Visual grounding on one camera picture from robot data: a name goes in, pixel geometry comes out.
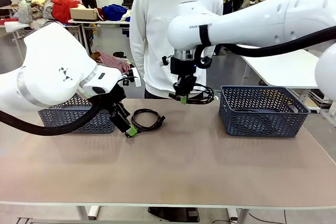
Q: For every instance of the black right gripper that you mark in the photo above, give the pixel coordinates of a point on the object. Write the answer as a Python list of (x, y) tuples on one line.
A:
[(183, 66)]

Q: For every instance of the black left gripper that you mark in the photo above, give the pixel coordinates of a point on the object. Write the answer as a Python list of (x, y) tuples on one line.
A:
[(113, 98)]

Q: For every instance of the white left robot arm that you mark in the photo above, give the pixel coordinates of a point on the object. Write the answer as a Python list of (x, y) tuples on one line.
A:
[(52, 64)]

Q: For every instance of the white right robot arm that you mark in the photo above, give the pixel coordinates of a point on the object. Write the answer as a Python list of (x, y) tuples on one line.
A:
[(249, 22)]

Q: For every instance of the red checkered cloth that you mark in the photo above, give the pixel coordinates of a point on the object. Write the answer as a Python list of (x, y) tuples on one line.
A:
[(113, 61)]

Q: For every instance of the person in white sweatshirt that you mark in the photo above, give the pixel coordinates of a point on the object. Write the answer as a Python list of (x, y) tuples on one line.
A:
[(152, 37)]

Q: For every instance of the dark blue plastic basket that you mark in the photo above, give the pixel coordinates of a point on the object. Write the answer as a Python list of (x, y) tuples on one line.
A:
[(262, 127), (57, 115)]

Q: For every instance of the white table leg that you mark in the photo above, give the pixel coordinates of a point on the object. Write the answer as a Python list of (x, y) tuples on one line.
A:
[(86, 212), (236, 213)]

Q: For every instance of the white side table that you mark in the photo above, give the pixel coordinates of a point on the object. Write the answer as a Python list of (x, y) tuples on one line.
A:
[(283, 72)]

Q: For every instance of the blue cloth pile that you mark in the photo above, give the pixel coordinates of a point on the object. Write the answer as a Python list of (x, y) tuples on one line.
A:
[(115, 11)]

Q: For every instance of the white clothes table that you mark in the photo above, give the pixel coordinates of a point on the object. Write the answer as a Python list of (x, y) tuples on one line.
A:
[(78, 22)]

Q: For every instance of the closed brown cardboard box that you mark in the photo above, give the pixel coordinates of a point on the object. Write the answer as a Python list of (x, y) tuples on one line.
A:
[(84, 14)]

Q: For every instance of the red cloth pile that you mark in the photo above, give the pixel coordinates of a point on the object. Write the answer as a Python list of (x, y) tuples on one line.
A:
[(63, 9)]

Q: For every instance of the mixed patterned cloth pile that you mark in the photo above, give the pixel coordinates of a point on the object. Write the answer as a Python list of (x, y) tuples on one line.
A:
[(36, 11)]

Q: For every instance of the white padded ironing table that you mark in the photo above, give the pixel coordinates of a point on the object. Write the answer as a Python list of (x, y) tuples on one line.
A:
[(13, 26)]

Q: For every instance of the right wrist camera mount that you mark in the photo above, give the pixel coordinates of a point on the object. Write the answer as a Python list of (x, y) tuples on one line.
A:
[(165, 61)]

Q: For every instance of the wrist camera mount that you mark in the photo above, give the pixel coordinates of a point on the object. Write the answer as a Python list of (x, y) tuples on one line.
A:
[(136, 77), (165, 61)]

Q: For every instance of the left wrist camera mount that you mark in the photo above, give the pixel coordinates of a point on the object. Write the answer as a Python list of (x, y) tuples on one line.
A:
[(136, 77)]

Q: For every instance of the black pedestal base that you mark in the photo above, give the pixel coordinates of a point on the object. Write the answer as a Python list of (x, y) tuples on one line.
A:
[(173, 213)]

